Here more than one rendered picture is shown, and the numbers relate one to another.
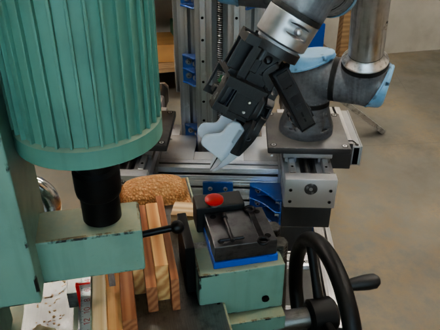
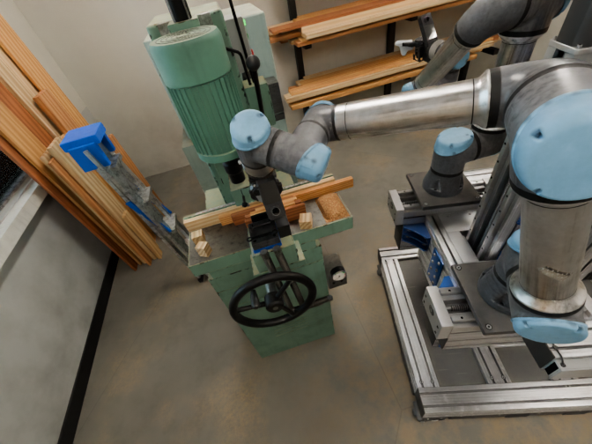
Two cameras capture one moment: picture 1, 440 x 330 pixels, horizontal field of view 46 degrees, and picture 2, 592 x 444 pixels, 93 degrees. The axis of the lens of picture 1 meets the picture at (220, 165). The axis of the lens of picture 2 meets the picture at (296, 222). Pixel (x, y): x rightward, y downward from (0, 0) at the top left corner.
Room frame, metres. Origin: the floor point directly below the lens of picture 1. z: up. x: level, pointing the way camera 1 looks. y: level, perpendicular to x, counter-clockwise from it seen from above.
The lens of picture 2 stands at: (0.81, -0.65, 1.62)
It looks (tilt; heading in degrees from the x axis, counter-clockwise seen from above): 44 degrees down; 96
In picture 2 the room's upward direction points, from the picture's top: 13 degrees counter-clockwise
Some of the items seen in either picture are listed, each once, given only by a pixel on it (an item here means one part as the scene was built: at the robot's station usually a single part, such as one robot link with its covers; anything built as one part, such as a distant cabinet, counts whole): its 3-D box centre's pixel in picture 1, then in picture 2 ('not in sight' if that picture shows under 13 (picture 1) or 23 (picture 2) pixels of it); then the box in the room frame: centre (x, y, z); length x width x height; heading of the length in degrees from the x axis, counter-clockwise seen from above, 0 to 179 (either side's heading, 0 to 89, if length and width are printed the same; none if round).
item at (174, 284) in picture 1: (166, 247); (276, 218); (0.67, 0.09, 0.93); 0.22 x 0.01 x 0.06; 12
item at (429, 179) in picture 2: not in sight; (444, 175); (1.34, 0.25, 0.87); 0.15 x 0.15 x 0.10
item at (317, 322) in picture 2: not in sight; (275, 271); (0.54, 0.28, 0.35); 0.58 x 0.45 x 0.71; 102
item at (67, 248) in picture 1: (91, 244); (242, 187); (0.56, 0.18, 1.03); 0.14 x 0.07 x 0.09; 102
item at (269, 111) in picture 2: not in sight; (260, 102); (0.67, 0.40, 1.22); 0.09 x 0.08 x 0.15; 102
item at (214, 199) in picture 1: (214, 199); not in sight; (0.68, 0.01, 1.02); 0.03 x 0.03 x 0.01
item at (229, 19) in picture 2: not in sight; (239, 43); (0.63, 0.50, 1.40); 0.10 x 0.06 x 0.16; 102
